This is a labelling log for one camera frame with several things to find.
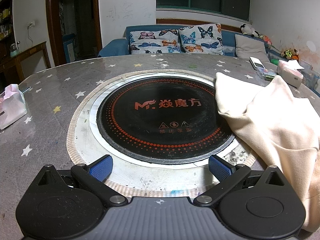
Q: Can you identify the blue corner sofa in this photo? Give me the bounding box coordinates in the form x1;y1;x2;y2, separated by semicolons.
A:
97;24;320;63

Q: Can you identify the clear box of colourful pieces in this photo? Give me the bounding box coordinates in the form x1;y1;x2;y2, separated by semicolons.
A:
257;67;277;80

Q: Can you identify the butterfly print pillow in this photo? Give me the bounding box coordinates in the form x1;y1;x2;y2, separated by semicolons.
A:
179;24;225;55
128;29;185;55

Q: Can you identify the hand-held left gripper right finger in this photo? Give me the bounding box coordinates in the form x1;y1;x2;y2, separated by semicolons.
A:
194;154;285;205

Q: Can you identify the black and white plush toy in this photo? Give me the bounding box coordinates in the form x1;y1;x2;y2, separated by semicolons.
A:
240;24;260;37

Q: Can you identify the round black induction cooktop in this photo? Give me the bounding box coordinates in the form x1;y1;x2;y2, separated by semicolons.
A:
88;72;250;167

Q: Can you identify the beige tissue box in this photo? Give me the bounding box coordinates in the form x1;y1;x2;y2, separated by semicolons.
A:
276;59;305;88

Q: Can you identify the grey star print tablecloth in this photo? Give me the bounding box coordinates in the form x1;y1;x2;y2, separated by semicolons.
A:
0;53;320;240

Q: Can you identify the wooden shelf with small goods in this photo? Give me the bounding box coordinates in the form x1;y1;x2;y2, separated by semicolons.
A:
0;0;14;45

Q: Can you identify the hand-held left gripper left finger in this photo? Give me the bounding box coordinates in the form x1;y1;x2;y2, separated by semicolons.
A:
35;154;128;205

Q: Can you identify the dark wooden door frame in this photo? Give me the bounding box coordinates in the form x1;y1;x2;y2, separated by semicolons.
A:
46;0;103;67

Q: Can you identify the plain grey pillow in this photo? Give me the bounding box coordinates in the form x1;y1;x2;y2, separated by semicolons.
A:
234;34;270;59

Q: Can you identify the clear plastic storage box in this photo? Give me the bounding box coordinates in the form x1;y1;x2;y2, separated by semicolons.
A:
297;60;320;90

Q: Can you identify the cream sweater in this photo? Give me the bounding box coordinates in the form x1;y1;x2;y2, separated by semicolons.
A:
215;72;320;233

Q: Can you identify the white remote control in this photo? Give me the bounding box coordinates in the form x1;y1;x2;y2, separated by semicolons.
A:
249;56;267;71

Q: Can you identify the pink and white tissue pack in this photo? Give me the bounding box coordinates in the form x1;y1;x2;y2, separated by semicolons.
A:
0;84;28;130

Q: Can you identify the dark wooden side table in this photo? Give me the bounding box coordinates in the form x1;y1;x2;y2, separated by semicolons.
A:
0;41;52;84

